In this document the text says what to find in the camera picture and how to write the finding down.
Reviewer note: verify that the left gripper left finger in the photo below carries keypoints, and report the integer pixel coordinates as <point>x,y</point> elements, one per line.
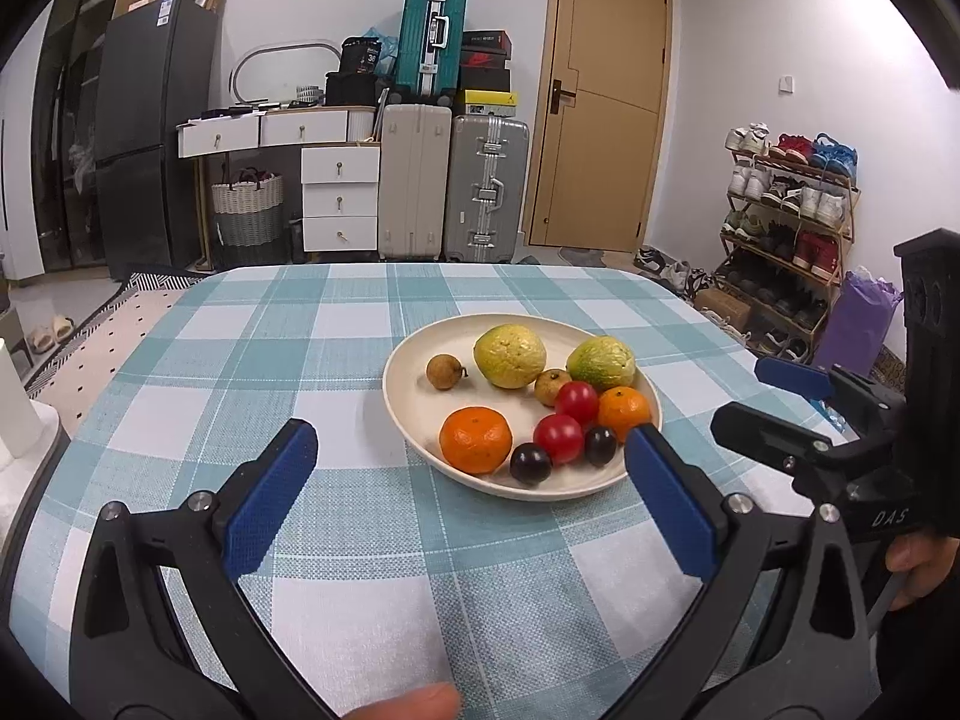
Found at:
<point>256,498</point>

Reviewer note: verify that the woven laundry basket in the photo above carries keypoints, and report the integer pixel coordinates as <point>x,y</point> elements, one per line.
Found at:
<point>248,212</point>

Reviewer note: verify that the person's left hand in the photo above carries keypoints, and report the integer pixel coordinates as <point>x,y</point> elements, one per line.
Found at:
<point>440,701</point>

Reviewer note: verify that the cream round plate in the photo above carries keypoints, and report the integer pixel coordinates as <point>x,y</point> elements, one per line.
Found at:
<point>418,410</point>

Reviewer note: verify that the beige suitcase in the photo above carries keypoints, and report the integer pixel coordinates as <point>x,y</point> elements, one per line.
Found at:
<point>415,144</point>

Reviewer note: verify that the yellow-green guava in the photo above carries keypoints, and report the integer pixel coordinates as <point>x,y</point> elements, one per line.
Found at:
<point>510,356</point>

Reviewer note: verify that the white cylinder bin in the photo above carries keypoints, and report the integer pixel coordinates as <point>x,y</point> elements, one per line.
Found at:
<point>30,429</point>

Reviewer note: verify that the teal plaid tablecloth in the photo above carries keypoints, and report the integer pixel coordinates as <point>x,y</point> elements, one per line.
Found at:
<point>387,575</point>

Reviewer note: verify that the white drawer desk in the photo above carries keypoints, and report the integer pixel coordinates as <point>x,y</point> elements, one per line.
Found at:
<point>339,165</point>

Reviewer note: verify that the yellow black box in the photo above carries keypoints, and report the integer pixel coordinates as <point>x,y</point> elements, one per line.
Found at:
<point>489,102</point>

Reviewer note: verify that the dotted floor rug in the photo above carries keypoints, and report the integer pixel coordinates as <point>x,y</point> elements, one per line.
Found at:
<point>79,369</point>

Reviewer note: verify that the dark purple plum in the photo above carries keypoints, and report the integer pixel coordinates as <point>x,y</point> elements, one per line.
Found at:
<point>530,464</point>

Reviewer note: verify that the orange tangerine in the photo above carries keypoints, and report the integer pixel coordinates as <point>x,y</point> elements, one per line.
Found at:
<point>475,440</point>
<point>622,409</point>

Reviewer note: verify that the black refrigerator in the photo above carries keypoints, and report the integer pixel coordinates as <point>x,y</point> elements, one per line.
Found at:
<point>155,75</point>

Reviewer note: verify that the black shoe boxes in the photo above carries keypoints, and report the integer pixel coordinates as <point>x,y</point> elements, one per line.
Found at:
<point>484,60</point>

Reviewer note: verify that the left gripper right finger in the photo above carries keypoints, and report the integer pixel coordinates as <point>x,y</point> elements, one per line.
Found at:
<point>686,507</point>

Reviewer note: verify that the teal suitcase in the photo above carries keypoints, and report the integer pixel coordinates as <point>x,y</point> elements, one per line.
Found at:
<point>428,54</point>

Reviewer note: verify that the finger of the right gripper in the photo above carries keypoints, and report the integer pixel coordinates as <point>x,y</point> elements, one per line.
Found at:
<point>766,439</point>
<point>808,382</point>

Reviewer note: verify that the wooden shoe rack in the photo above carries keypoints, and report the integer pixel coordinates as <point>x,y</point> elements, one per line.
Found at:
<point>785,239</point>

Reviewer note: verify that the wooden door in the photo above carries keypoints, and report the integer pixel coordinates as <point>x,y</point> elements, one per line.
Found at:
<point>600,122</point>

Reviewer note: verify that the green guava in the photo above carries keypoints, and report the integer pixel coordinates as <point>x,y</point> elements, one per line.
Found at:
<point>603,362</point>

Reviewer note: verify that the small brown longan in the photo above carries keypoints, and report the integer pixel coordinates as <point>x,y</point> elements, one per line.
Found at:
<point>548,386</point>

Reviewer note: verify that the brown russet fruit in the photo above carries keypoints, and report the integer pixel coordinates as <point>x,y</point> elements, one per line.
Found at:
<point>445,372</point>

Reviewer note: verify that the silver suitcase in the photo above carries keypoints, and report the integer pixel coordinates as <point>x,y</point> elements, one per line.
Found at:
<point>487,174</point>

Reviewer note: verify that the red tomato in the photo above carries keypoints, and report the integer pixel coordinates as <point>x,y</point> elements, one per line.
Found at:
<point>579,401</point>
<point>561,437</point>

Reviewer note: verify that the purple plastic bag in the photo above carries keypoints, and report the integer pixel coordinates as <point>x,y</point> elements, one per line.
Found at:
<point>858,323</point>

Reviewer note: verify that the person's right hand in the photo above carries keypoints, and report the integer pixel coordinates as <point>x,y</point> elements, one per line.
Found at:
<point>924,560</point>

